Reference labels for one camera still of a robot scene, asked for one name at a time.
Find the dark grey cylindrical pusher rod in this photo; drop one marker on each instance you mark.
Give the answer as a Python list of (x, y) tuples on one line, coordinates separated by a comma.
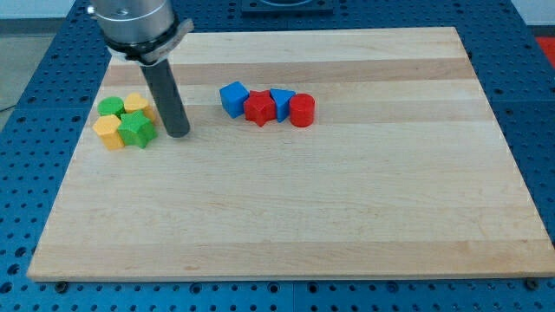
[(166, 95)]

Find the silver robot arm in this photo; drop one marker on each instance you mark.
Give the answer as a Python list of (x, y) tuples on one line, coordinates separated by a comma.
[(146, 32)]

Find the blue cube block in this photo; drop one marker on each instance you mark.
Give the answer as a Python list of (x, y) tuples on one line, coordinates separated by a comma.
[(233, 97)]

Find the yellow heart block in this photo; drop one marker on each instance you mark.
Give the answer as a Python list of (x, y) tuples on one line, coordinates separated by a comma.
[(136, 102)]

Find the green cylinder block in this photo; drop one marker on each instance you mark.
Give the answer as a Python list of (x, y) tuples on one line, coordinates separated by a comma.
[(112, 105)]

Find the green star block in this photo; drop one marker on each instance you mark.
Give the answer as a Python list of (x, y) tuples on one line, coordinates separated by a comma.
[(136, 129)]

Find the yellow pentagon block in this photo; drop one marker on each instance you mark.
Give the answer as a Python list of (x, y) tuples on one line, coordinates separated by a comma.
[(106, 128)]

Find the red star block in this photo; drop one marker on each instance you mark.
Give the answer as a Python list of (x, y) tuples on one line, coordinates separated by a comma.
[(260, 107)]

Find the blue triangle block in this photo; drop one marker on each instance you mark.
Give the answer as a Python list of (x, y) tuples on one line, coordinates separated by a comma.
[(282, 99)]

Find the red cylinder block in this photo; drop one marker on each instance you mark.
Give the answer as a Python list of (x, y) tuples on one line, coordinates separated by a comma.
[(302, 110)]

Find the light wooden board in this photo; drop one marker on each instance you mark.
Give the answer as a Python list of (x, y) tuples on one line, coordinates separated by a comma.
[(404, 173)]

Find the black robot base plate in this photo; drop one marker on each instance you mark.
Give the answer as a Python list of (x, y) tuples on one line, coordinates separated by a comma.
[(258, 7)]

